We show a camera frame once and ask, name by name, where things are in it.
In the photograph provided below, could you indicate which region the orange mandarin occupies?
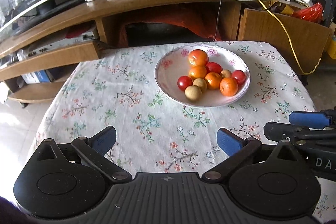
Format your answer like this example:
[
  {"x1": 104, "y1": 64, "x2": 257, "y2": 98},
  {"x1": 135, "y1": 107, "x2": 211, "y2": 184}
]
[
  {"x1": 219, "y1": 78, "x2": 239, "y2": 97},
  {"x1": 205, "y1": 72, "x2": 222, "y2": 90},
  {"x1": 189, "y1": 65, "x2": 208, "y2": 80}
]

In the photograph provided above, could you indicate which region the beige longan fruit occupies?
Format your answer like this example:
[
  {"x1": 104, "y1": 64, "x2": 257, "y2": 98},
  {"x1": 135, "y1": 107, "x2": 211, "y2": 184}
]
[
  {"x1": 193, "y1": 78, "x2": 207, "y2": 93},
  {"x1": 220, "y1": 69, "x2": 232, "y2": 79},
  {"x1": 185, "y1": 85, "x2": 202, "y2": 102}
]

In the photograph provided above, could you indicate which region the red cherry tomato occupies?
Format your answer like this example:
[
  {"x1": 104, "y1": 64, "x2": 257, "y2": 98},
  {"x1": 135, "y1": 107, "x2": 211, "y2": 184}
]
[
  {"x1": 177, "y1": 76, "x2": 193, "y2": 92},
  {"x1": 206, "y1": 62, "x2": 223, "y2": 74},
  {"x1": 231, "y1": 70, "x2": 247, "y2": 86}
]

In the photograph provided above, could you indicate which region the large red apple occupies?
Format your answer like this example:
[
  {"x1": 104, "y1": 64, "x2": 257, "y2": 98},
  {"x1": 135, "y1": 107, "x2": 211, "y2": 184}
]
[{"x1": 188, "y1": 49, "x2": 209, "y2": 67}]

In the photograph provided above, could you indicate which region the floral white tablecloth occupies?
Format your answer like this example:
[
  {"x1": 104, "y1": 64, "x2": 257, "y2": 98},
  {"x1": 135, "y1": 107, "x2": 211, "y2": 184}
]
[{"x1": 28, "y1": 40, "x2": 336, "y2": 222}]

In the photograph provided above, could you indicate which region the blue white box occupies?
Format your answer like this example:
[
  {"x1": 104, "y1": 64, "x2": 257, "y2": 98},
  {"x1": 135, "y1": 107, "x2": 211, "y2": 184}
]
[{"x1": 22, "y1": 70, "x2": 54, "y2": 84}]

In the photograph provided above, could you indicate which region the white floral ceramic plate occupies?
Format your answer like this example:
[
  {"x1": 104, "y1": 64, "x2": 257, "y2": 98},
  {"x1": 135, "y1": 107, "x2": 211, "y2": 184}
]
[{"x1": 154, "y1": 43, "x2": 251, "y2": 108}]

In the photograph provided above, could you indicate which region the red plastic bag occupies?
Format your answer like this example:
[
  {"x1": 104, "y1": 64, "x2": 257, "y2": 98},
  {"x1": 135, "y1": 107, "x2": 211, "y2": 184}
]
[{"x1": 292, "y1": 2, "x2": 323, "y2": 23}]

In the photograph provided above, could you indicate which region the wooden tv cabinet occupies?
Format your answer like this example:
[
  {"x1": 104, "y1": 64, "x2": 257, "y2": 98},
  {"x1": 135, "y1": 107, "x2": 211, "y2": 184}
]
[{"x1": 0, "y1": 0, "x2": 333, "y2": 106}]

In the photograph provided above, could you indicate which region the silver media player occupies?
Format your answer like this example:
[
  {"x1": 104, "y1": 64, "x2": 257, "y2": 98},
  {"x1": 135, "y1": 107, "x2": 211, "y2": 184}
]
[{"x1": 0, "y1": 31, "x2": 99, "y2": 67}]

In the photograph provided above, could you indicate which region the yellow cable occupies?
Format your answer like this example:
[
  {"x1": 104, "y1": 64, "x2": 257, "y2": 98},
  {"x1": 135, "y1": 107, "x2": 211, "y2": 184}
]
[{"x1": 165, "y1": 0, "x2": 323, "y2": 76}]

